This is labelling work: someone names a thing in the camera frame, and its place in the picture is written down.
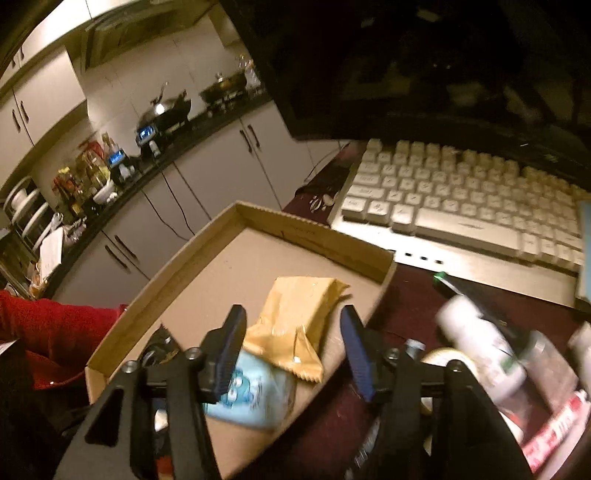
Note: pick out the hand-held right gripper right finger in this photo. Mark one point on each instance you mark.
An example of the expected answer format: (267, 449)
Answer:
(358, 355)

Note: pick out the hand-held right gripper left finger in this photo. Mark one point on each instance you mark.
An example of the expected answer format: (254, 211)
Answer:
(231, 350)

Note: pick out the yellow snack packet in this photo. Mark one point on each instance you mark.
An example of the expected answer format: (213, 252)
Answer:
(291, 318)

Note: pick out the shallow cardboard box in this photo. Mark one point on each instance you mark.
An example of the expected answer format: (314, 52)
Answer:
(221, 277)

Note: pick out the white bottle green label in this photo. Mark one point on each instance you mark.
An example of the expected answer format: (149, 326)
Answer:
(475, 341)

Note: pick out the person's left forearm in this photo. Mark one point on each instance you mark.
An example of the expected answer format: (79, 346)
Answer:
(46, 332)

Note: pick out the light blue printed packet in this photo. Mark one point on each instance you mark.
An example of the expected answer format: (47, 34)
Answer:
(263, 397)

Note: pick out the small black object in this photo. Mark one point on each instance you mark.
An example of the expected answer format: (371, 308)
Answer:
(157, 350)

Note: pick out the cream round lid jar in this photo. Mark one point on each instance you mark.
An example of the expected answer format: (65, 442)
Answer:
(438, 357)

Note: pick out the black marker green cap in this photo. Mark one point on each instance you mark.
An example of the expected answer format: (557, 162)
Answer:
(450, 285)

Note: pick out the small metal clips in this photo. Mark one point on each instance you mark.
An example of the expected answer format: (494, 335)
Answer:
(321, 202)

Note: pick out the white computer keyboard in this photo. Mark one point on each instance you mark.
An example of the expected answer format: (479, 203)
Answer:
(461, 230)

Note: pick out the clear plastic container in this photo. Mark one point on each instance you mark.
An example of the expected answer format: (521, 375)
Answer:
(549, 369)

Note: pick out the white paper bag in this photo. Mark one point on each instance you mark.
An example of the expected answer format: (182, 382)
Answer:
(51, 254)

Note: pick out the white and red tube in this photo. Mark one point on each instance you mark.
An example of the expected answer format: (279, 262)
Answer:
(554, 429)

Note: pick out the group of condiment bottles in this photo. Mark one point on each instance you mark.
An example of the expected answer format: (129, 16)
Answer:
(83, 175)

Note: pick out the metal dish rack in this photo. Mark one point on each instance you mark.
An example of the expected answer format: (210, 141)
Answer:
(27, 212)

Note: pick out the silver wok with lid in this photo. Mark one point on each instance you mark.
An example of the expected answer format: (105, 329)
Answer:
(161, 113)

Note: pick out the metal cooking pot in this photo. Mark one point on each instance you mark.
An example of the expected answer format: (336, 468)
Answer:
(224, 87)

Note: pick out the black computer monitor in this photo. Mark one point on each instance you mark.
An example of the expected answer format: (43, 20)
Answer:
(369, 69)

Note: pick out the white upper kitchen cabinet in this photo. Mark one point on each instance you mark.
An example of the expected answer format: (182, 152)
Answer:
(41, 101)

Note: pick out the range hood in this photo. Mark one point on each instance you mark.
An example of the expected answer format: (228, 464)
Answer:
(138, 32)

